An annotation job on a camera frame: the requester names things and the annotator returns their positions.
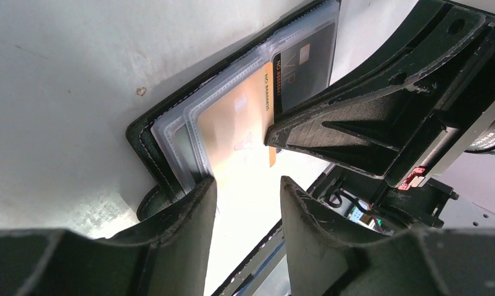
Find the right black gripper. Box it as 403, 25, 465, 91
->
265, 1, 495, 190

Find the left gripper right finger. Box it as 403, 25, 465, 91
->
280, 176, 495, 295

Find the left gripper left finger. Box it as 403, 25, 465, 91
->
0, 178, 217, 295

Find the black leather card holder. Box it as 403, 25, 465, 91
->
126, 1, 341, 220

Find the black VIP card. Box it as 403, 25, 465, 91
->
272, 22, 337, 117

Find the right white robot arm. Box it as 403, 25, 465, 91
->
265, 1, 495, 229

